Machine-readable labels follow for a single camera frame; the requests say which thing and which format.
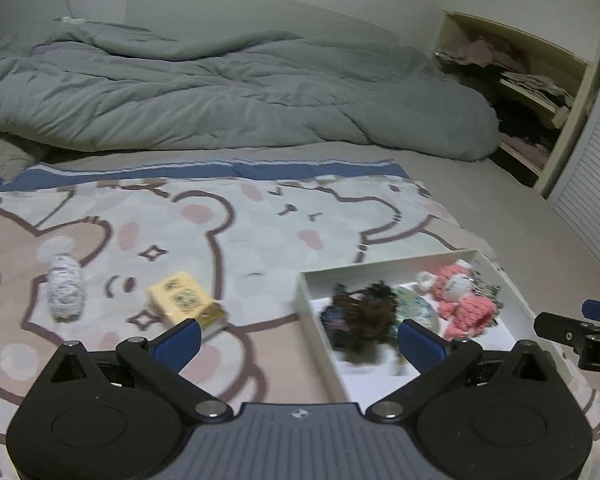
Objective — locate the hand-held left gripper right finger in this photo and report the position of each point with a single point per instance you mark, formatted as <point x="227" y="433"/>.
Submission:
<point x="421" y="346"/>

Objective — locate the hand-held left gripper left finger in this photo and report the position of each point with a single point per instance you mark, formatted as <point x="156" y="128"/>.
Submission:
<point x="177" y="346"/>

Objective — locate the white cardboard box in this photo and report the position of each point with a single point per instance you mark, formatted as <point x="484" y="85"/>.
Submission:
<point x="510" y="320"/>

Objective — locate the pink crochet doll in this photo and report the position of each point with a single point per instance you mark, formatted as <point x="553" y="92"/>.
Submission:
<point x="462" y="302"/>

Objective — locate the dark brown fuzzy toy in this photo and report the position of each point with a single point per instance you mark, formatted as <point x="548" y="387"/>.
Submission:
<point x="360" y="315"/>

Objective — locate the small yellow box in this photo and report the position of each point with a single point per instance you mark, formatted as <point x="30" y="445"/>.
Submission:
<point x="185" y="300"/>

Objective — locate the bear printed blanket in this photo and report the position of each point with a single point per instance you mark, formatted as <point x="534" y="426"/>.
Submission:
<point x="230" y="240"/>

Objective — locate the white knitted roll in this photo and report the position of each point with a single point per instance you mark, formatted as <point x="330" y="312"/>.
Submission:
<point x="67" y="287"/>

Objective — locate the beige bed sheet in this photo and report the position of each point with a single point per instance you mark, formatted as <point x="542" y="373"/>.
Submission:
<point x="505" y="210"/>

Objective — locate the white louvered door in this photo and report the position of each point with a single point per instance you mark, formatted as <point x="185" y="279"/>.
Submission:
<point x="595" y="175"/>

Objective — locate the pale pink folded clothes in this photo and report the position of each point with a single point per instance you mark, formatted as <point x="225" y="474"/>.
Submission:
<point x="530" y="149"/>

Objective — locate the cream shelf unit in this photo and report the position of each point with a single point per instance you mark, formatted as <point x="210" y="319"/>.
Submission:
<point x="572" y="125"/>

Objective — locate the beige folded clothes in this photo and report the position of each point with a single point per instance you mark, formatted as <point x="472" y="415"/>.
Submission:
<point x="535" y="87"/>

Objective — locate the beige fluffy blanket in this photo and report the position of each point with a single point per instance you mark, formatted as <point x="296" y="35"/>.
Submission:
<point x="7" y="157"/>

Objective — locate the grey duvet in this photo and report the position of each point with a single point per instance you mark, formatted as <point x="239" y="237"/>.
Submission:
<point x="220" y="90"/>

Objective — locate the pink crumpled clothes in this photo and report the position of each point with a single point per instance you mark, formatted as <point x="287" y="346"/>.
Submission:
<point x="480" y="50"/>

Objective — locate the white power adapter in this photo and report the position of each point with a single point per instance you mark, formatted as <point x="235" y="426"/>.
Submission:
<point x="70" y="20"/>

